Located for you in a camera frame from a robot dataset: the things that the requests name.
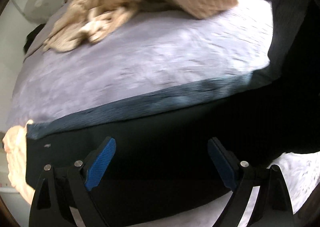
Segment black pants with patterned trim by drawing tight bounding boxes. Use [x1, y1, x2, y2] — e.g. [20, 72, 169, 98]
[25, 0, 319, 226]

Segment beige striped clothing pile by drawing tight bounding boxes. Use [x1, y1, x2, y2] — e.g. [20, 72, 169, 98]
[43, 0, 238, 52]

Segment orange fleece blanket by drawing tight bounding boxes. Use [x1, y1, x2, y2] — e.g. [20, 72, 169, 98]
[3, 120, 35, 205]

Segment lavender embossed bedspread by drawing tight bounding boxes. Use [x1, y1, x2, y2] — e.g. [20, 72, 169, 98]
[6, 0, 320, 227]

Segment black garment beside bed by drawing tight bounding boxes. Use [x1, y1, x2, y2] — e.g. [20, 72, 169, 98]
[23, 24, 46, 55]

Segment white standing fan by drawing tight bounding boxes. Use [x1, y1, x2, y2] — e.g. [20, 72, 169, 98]
[23, 0, 65, 24]

